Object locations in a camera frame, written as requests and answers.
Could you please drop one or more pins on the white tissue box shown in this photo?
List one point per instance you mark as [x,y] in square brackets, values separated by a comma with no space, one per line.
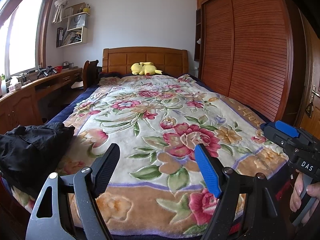
[15,85]

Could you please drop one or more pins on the window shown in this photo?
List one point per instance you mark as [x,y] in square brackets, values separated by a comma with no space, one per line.
[22,35]

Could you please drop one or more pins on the person's right hand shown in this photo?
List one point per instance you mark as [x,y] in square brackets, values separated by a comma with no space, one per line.
[296,192]

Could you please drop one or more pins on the cardboard box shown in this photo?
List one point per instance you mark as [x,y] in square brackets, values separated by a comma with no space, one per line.
[73,10]

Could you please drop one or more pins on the wooden door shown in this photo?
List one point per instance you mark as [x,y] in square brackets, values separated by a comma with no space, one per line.
[312,62]

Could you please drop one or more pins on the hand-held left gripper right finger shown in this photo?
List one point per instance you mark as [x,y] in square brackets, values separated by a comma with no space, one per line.
[207,170]

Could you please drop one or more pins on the yellow plush toy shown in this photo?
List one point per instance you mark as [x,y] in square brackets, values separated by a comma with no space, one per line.
[145,68]

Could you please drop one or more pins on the wooden chair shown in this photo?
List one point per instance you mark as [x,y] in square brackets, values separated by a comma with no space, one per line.
[90,72]

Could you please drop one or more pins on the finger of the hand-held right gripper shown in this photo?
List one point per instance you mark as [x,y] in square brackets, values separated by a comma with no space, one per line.
[277,136]
[287,128]

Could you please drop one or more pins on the small yellow shelf toy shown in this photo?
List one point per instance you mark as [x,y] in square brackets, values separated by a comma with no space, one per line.
[86,8]

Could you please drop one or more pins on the red desk item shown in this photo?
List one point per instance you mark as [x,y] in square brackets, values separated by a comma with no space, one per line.
[58,69]

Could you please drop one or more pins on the white wall shelf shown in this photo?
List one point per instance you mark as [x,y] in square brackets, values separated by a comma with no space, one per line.
[84,35]

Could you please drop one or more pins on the tied white curtain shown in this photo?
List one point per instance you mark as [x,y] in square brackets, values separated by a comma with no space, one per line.
[61,3]

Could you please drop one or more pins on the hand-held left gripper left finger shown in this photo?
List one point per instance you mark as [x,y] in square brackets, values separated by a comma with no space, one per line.
[107,165]

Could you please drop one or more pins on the wooden louvred wardrobe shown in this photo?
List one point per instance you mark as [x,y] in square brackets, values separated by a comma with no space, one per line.
[250,42]

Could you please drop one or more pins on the floral blanket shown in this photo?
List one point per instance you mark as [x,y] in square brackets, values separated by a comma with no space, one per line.
[150,120]

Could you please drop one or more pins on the wooden desk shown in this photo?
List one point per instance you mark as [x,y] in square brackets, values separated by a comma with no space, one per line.
[20,105]

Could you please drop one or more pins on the black desk gadget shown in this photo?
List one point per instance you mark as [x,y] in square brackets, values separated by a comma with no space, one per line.
[47,71]

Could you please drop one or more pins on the wooden bed headboard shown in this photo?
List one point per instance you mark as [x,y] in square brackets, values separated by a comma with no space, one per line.
[150,56]

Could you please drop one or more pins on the row of books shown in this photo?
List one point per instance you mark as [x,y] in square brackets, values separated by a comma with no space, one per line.
[68,37]

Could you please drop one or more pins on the white paper bag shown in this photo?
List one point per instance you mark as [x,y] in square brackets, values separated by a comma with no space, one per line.
[77,21]

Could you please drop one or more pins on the black double-breasted coat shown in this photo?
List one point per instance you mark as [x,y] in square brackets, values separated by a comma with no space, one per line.
[25,162]

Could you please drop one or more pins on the hanging door charm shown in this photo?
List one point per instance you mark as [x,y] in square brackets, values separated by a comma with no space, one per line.
[309,109]

